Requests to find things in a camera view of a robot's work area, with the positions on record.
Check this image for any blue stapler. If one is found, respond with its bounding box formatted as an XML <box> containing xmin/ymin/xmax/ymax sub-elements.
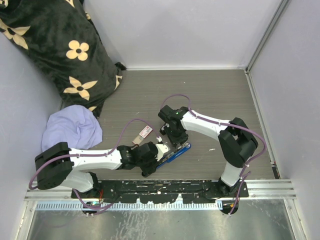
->
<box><xmin>156</xmin><ymin>142</ymin><xmax>191</xmax><ymax>169</ymax></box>

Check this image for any white red staple box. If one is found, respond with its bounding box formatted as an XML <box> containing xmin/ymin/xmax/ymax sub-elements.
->
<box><xmin>132</xmin><ymin>125</ymin><xmax>153</xmax><ymax>145</ymax></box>

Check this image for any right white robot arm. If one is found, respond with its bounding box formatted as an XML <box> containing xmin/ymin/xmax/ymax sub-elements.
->
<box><xmin>158</xmin><ymin>105</ymin><xmax>259</xmax><ymax>197</ymax></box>

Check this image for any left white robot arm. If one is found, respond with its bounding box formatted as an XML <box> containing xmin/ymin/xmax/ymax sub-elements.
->
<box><xmin>32</xmin><ymin>142</ymin><xmax>170</xmax><ymax>198</ymax></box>

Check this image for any lavender crumpled cloth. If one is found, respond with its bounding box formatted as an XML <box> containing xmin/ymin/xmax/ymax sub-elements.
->
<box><xmin>41</xmin><ymin>105</ymin><xmax>103</xmax><ymax>152</ymax></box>

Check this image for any black floral plush blanket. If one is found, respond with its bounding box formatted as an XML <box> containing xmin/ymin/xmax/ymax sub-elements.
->
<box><xmin>0</xmin><ymin>0</ymin><xmax>126</xmax><ymax>118</ymax></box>

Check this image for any black mounting base plate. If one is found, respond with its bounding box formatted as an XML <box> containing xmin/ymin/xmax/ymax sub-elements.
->
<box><xmin>79</xmin><ymin>180</ymin><xmax>249</xmax><ymax>204</ymax></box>

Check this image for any white slotted cable duct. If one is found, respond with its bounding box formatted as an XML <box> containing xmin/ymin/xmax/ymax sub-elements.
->
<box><xmin>35</xmin><ymin>200</ymin><xmax>223</xmax><ymax>211</ymax></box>

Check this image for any aluminium slotted rail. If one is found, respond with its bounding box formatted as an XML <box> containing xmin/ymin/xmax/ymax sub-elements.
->
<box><xmin>24</xmin><ymin>179</ymin><xmax>297</xmax><ymax>201</ymax></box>

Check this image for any aluminium corner frame post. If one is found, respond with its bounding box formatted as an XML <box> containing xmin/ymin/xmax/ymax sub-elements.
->
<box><xmin>243</xmin><ymin>0</ymin><xmax>293</xmax><ymax>73</ymax></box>

